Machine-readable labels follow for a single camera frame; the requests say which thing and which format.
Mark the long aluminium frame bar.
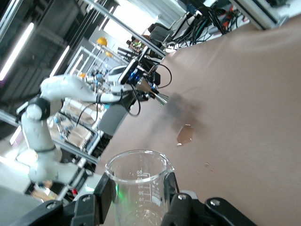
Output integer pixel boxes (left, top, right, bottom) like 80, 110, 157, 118
84, 0, 166, 57

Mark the brown liquid puddle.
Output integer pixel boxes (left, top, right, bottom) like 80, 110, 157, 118
176, 124, 195, 147

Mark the clear glass measuring beaker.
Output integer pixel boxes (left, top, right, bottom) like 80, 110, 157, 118
104, 149, 176, 226

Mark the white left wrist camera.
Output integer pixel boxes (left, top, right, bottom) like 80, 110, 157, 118
119, 59, 140, 85

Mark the metal double jigger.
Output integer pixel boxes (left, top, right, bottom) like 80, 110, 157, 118
136, 79, 169, 106

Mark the aluminium frame beam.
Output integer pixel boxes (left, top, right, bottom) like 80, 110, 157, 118
231, 0, 289, 31

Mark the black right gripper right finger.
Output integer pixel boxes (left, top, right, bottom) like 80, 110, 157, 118
162, 173, 257, 226

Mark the brown table cover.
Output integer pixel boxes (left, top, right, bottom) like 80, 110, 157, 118
95, 16, 301, 226

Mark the tangled cable bundle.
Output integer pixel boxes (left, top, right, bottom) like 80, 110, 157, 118
164, 4, 250, 51

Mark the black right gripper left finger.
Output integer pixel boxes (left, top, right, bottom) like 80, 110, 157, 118
14, 174, 117, 226

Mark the brown cardboard box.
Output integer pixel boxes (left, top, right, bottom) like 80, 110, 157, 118
48, 103, 99, 151

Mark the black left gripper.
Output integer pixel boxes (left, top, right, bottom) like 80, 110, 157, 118
131, 67, 162, 102

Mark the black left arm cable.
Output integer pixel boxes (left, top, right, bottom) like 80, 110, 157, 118
76, 63, 173, 132

